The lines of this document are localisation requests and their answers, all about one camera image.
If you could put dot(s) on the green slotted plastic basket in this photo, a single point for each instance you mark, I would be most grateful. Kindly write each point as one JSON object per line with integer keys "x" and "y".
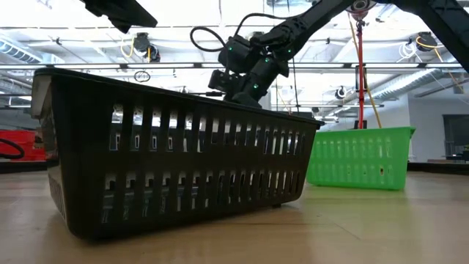
{"x": 359, "y": 166}

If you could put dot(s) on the red desk lamp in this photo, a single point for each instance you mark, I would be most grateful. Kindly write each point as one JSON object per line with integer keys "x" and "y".
{"x": 360, "y": 44}

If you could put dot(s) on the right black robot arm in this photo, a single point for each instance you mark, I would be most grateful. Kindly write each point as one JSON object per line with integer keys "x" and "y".
{"x": 308, "y": 22}

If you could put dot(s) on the black aluminium table frame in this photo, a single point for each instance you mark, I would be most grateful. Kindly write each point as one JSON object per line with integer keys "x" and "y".
{"x": 439, "y": 168}

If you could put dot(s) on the red cart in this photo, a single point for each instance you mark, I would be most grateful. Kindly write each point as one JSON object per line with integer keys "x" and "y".
{"x": 25, "y": 141}

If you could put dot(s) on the black slotted plastic basket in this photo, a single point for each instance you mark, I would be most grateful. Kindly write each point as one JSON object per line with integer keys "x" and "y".
{"x": 183, "y": 161}

